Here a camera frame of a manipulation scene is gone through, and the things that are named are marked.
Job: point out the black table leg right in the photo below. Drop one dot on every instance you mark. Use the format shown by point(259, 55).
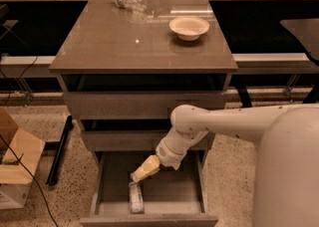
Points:
point(244, 97)

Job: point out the grey drawer cabinet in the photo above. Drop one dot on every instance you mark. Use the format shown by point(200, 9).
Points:
point(115, 50)

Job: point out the black table leg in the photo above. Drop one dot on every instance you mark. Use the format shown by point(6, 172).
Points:
point(244, 97)
point(58, 147)

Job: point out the brown cardboard box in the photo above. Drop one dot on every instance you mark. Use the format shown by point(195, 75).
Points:
point(21, 152)

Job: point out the black office chair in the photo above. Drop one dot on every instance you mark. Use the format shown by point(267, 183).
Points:
point(306, 32)

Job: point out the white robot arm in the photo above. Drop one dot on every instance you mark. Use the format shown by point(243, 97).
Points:
point(287, 169)

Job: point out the grey top drawer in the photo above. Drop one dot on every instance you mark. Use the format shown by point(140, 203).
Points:
point(130, 105)

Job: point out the grey middle drawer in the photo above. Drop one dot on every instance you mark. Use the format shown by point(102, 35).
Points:
point(122, 140)

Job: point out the crumpled clear plastic bottle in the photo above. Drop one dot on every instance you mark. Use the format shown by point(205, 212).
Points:
point(134, 5)

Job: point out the grey open bottom drawer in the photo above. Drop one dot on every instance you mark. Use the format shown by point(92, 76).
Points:
point(172, 198)

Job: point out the black table leg left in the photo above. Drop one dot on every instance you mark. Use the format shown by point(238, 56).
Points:
point(58, 147)

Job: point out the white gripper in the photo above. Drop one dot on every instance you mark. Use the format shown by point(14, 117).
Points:
point(166, 153)

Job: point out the white paper bowl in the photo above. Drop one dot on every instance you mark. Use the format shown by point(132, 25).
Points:
point(189, 28)

